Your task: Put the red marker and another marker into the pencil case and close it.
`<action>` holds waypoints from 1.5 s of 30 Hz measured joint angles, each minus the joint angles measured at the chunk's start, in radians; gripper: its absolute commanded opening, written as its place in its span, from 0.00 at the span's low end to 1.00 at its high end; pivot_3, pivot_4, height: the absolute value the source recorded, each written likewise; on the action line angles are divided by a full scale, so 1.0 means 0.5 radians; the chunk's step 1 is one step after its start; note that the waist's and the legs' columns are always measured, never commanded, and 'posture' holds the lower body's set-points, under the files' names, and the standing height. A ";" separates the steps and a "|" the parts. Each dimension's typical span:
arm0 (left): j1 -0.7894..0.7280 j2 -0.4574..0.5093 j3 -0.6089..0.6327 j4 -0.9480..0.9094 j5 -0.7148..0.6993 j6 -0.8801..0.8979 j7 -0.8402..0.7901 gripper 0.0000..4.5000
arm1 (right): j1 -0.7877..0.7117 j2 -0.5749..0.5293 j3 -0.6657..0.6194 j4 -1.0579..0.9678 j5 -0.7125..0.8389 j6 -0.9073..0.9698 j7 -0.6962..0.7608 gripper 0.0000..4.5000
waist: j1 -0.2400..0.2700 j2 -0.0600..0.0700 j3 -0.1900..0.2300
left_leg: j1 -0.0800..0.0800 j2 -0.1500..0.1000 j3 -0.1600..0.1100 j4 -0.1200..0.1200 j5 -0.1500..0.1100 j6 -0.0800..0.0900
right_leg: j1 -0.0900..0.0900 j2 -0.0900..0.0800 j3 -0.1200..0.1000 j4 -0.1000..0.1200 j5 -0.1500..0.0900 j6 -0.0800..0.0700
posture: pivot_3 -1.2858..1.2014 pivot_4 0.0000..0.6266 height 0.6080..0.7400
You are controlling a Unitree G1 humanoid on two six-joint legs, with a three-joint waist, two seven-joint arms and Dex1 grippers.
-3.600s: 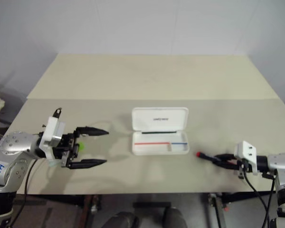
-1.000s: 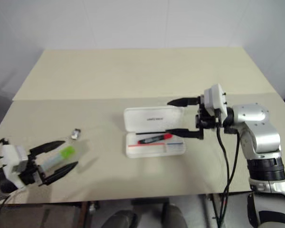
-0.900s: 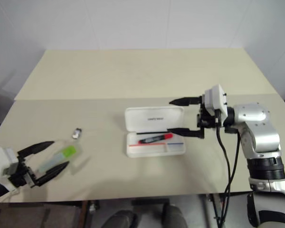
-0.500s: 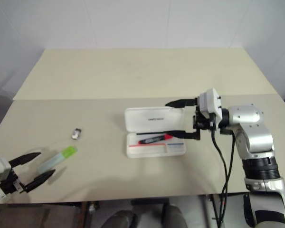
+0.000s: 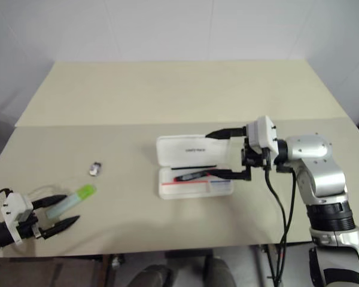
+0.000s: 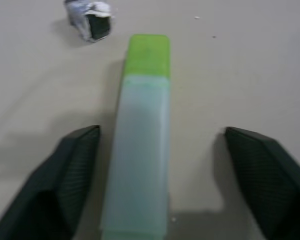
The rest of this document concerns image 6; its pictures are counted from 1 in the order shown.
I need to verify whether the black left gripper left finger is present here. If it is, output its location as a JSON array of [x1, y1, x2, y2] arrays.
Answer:
[[0, 125, 101, 240]]

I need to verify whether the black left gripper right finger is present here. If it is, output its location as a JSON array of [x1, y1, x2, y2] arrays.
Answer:
[[224, 126, 300, 240]]

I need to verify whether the green translucent highlighter marker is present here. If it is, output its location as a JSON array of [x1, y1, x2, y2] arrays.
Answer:
[[100, 33, 171, 240]]

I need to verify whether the crumpled silver wrapper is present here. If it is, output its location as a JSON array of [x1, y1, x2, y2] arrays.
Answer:
[[63, 0, 115, 43]]

